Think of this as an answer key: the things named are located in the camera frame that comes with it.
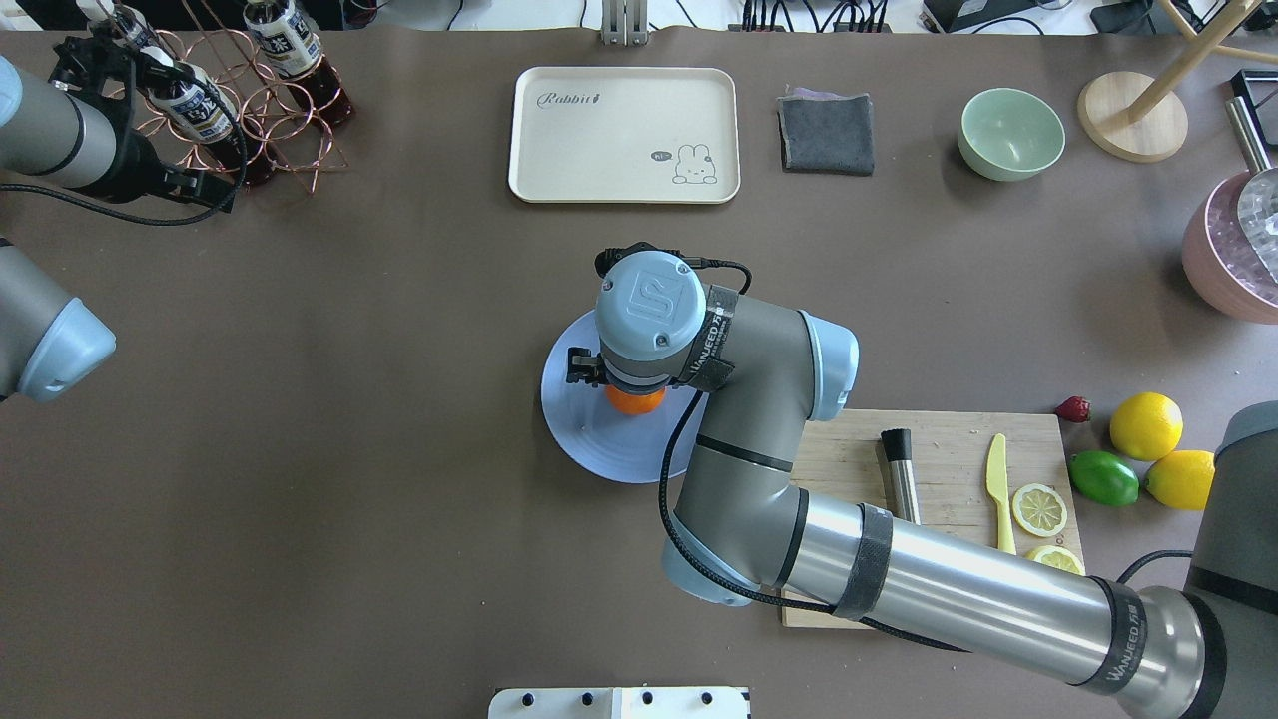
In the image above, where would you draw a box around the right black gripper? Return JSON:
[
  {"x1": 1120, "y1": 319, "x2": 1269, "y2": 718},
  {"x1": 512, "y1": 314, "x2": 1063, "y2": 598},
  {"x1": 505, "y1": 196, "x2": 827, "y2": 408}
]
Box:
[{"x1": 565, "y1": 347, "x2": 604, "y2": 387}]

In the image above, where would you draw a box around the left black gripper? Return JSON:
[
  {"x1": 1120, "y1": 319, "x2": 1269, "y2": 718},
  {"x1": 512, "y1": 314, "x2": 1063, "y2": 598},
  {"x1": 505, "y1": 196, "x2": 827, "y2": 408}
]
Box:
[{"x1": 47, "y1": 36, "x2": 238, "y2": 213}]

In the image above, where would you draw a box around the orange mandarin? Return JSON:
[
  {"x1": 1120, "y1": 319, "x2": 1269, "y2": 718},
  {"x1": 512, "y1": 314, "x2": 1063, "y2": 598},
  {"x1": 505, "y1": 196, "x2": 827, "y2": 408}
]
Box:
[{"x1": 604, "y1": 384, "x2": 667, "y2": 415}]

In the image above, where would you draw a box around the blue plate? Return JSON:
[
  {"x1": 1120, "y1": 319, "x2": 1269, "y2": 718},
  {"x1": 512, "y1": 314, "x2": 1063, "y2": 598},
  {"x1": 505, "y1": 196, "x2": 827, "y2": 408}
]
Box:
[{"x1": 541, "y1": 310, "x2": 694, "y2": 485}]

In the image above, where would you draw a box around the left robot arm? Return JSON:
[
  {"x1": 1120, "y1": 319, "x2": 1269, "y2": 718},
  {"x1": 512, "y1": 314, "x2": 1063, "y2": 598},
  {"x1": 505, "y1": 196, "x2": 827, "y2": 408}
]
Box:
[{"x1": 1, "y1": 34, "x2": 244, "y2": 404}]

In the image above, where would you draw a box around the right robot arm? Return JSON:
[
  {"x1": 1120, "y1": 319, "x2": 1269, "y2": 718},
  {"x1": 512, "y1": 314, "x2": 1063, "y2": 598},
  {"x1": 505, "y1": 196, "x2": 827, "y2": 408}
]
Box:
[{"x1": 566, "y1": 243, "x2": 1277, "y2": 718}]

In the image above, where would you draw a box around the tea bottle white cap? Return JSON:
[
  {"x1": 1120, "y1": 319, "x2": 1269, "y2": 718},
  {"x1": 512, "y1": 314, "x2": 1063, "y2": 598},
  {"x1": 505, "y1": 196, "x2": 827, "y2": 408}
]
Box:
[{"x1": 141, "y1": 46, "x2": 275, "y2": 186}]

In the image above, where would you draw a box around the cream rabbit tray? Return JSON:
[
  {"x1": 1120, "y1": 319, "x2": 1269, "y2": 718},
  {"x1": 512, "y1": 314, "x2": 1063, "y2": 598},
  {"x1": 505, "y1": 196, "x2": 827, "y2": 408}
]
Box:
[{"x1": 507, "y1": 66, "x2": 741, "y2": 204}]

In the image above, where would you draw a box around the wooden cutting board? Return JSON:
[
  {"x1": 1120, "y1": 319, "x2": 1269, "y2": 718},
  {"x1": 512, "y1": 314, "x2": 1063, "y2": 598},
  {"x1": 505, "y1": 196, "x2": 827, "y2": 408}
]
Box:
[{"x1": 780, "y1": 406, "x2": 1097, "y2": 630}]

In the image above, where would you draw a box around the steel muddler black tip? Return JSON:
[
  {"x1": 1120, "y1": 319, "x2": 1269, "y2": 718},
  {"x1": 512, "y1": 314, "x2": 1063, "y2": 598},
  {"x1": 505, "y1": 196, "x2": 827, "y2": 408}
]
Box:
[{"x1": 881, "y1": 427, "x2": 923, "y2": 524}]

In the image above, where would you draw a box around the grey folded cloth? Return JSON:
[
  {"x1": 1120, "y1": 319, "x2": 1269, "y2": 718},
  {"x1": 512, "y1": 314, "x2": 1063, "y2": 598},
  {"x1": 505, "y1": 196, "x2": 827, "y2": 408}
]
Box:
[{"x1": 780, "y1": 88, "x2": 875, "y2": 178}]

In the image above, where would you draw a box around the yellow plastic knife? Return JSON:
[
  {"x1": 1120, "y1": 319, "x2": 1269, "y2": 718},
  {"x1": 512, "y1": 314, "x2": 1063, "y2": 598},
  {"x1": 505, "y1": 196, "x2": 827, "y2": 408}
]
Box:
[{"x1": 985, "y1": 433, "x2": 1019, "y2": 556}]

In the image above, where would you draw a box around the lemon slice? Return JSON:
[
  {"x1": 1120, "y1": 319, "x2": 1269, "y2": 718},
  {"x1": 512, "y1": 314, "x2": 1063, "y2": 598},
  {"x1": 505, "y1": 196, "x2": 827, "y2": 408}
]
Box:
[
  {"x1": 1010, "y1": 483, "x2": 1068, "y2": 538},
  {"x1": 1025, "y1": 545, "x2": 1086, "y2": 576}
]

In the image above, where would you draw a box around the green bowl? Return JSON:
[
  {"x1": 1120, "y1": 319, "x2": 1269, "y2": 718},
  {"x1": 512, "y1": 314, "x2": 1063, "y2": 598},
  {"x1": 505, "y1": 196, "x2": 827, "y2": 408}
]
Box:
[{"x1": 959, "y1": 88, "x2": 1066, "y2": 183}]

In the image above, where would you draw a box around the red strawberry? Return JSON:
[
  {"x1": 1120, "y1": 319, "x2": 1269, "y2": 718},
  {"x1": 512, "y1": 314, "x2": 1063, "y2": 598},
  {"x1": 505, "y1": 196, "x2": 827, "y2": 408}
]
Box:
[{"x1": 1053, "y1": 395, "x2": 1091, "y2": 423}]

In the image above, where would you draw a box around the green lime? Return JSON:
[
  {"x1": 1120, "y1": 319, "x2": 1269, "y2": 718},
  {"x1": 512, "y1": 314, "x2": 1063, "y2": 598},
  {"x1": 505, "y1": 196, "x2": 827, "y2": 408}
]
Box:
[{"x1": 1067, "y1": 450, "x2": 1141, "y2": 508}]

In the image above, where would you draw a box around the yellow lemon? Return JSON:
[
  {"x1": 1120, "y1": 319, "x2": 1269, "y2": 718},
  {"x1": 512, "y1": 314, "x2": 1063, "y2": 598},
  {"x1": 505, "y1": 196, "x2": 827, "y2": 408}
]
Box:
[
  {"x1": 1145, "y1": 450, "x2": 1215, "y2": 511},
  {"x1": 1109, "y1": 392, "x2": 1185, "y2": 461}
]

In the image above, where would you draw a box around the pink bowl with ice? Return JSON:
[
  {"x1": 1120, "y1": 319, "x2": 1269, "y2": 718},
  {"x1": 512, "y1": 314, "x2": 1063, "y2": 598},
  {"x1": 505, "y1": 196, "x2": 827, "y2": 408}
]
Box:
[{"x1": 1181, "y1": 172, "x2": 1277, "y2": 324}]

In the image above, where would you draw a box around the steel ice scoop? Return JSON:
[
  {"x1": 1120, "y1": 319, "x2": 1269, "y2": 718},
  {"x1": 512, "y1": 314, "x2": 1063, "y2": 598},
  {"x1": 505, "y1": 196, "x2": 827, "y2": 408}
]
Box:
[{"x1": 1226, "y1": 96, "x2": 1277, "y2": 281}]

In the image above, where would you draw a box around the copper wire bottle rack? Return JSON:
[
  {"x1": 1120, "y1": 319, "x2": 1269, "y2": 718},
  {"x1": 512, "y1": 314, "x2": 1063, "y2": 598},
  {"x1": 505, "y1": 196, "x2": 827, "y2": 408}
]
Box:
[{"x1": 141, "y1": 17, "x2": 345, "y2": 181}]

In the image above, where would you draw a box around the white camera post base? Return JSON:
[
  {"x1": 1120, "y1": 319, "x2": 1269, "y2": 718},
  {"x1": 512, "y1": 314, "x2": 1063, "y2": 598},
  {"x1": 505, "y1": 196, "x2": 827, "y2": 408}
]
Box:
[{"x1": 487, "y1": 685, "x2": 751, "y2": 718}]

